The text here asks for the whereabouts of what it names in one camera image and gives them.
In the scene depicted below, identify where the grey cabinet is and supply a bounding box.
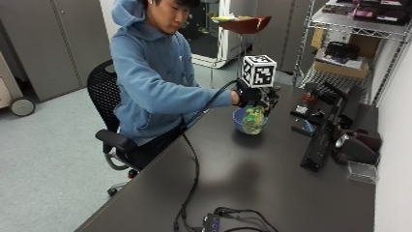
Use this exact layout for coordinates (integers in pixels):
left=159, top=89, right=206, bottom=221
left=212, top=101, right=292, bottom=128
left=0, top=0, right=114, bottom=102

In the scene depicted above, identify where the cardboard box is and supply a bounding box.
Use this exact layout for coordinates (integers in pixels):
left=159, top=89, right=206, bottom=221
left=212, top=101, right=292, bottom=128
left=314, top=47, right=371, bottom=79

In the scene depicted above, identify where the the person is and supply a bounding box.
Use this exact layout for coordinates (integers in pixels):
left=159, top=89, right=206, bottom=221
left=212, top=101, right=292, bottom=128
left=110, top=0, right=243, bottom=171

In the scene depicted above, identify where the metal wire shelf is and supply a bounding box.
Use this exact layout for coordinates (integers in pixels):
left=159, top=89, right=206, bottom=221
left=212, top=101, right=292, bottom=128
left=292, top=0, right=412, bottom=107

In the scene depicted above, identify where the wheeled cart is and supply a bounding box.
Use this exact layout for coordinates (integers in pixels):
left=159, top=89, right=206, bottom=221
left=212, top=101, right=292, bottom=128
left=0, top=51, right=38, bottom=118

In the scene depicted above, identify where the black glove cable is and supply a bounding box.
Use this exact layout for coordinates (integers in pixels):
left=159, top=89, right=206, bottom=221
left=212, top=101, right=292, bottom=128
left=172, top=79, right=240, bottom=232

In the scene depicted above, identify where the yellow paper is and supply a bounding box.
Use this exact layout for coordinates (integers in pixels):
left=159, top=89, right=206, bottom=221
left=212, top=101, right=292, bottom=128
left=211, top=14, right=243, bottom=23

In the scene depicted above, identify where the black bag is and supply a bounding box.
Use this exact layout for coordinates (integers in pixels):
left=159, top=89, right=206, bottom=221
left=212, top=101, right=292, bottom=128
left=323, top=41, right=362, bottom=64

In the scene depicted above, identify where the clear plastic box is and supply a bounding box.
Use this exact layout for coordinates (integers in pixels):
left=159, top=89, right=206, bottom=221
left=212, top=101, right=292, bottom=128
left=347, top=159, right=380, bottom=186

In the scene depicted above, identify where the black usb hub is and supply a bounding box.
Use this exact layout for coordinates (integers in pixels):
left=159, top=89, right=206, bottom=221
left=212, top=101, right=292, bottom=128
left=203, top=212, right=223, bottom=232

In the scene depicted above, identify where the black office chair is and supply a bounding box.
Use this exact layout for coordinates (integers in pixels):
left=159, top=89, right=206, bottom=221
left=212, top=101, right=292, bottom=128
left=87, top=59, right=144, bottom=197

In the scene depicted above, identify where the black keyboard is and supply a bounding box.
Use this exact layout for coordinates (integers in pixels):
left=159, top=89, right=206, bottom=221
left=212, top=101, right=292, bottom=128
left=299, top=119, right=338, bottom=172

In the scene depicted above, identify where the black desk speaker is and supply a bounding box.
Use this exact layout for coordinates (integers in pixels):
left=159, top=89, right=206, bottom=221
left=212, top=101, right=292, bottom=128
left=332, top=133, right=382, bottom=166

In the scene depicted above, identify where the black device with red parts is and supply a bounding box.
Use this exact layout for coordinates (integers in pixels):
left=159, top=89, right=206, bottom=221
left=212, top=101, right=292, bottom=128
left=290, top=82, right=327, bottom=126

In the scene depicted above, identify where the white marker cube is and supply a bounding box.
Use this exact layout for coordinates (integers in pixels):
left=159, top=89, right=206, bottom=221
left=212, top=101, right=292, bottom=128
left=242, top=54, right=279, bottom=89

